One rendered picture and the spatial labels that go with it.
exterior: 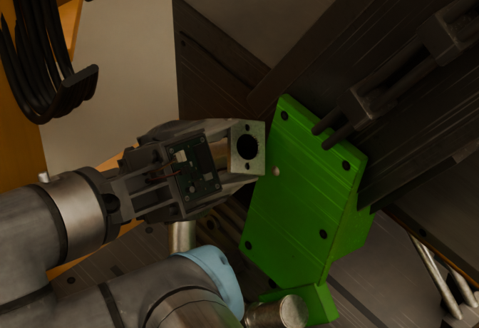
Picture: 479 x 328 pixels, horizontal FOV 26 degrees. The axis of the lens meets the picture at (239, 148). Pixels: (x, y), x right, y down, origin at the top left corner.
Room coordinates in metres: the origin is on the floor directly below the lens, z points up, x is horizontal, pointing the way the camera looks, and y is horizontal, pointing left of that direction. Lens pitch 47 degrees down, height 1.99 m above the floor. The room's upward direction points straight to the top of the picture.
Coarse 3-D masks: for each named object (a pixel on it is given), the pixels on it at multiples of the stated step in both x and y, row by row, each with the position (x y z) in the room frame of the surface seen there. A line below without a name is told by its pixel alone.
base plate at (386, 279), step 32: (160, 224) 0.87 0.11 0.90; (384, 224) 0.87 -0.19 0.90; (96, 256) 0.81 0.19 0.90; (128, 256) 0.81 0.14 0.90; (160, 256) 0.81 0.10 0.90; (352, 256) 0.81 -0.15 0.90; (384, 256) 0.81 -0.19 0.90; (416, 256) 0.81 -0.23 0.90; (64, 288) 0.76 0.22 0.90; (352, 288) 0.76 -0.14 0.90; (384, 288) 0.76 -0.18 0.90; (416, 288) 0.76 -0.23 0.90; (352, 320) 0.71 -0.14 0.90; (384, 320) 0.71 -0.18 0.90; (416, 320) 0.71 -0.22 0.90
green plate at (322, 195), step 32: (288, 96) 0.73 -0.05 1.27; (288, 128) 0.71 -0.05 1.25; (288, 160) 0.70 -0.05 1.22; (320, 160) 0.67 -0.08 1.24; (352, 160) 0.65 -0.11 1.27; (256, 192) 0.71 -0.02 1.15; (288, 192) 0.68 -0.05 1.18; (320, 192) 0.66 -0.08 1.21; (352, 192) 0.64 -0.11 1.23; (256, 224) 0.69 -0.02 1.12; (288, 224) 0.67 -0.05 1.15; (320, 224) 0.64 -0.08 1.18; (352, 224) 0.66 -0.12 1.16; (256, 256) 0.68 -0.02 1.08; (288, 256) 0.65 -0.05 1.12; (320, 256) 0.63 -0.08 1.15
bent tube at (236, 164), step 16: (240, 128) 0.71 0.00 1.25; (256, 128) 0.72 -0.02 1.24; (224, 144) 0.71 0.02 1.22; (240, 144) 0.73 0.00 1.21; (256, 144) 0.71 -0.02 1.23; (224, 160) 0.70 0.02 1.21; (240, 160) 0.69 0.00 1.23; (256, 160) 0.69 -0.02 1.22; (176, 224) 0.71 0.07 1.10; (192, 224) 0.71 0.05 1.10; (176, 240) 0.69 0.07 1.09; (192, 240) 0.69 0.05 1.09
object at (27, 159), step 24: (0, 0) 0.83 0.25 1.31; (0, 24) 0.83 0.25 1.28; (0, 72) 0.82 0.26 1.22; (0, 96) 0.82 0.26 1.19; (0, 120) 0.81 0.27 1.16; (24, 120) 0.83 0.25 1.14; (0, 144) 0.81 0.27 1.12; (24, 144) 0.83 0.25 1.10; (0, 168) 0.80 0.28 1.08; (24, 168) 0.82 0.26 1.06; (0, 192) 0.80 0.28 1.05
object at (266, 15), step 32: (192, 0) 0.92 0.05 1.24; (224, 0) 0.92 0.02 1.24; (256, 0) 0.92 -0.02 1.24; (288, 0) 0.92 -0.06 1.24; (320, 0) 0.92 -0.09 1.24; (192, 32) 0.91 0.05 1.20; (224, 32) 0.87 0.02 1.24; (256, 32) 0.86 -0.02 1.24; (288, 32) 0.86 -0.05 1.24; (192, 64) 0.91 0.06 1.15; (224, 64) 0.87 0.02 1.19; (256, 64) 0.82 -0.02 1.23; (192, 96) 0.91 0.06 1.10; (224, 96) 0.86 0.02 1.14
